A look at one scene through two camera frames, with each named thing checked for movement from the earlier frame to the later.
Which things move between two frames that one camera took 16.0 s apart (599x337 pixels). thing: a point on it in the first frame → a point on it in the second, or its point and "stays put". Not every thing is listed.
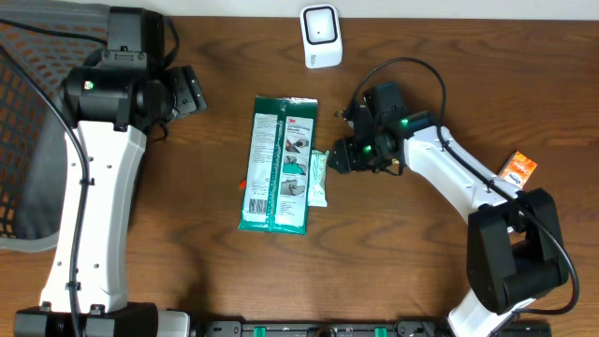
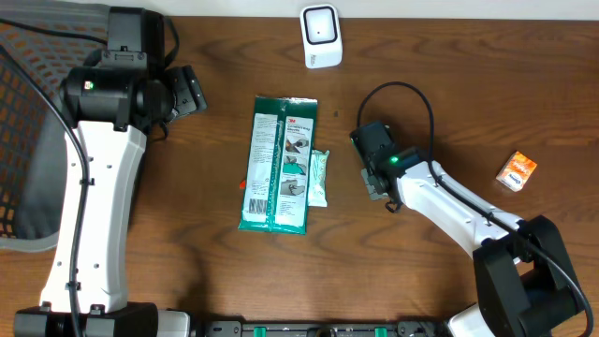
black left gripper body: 187,93 stays put
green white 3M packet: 278,173 stays put
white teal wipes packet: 317,191 stays put
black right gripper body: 367,154 → 367,174
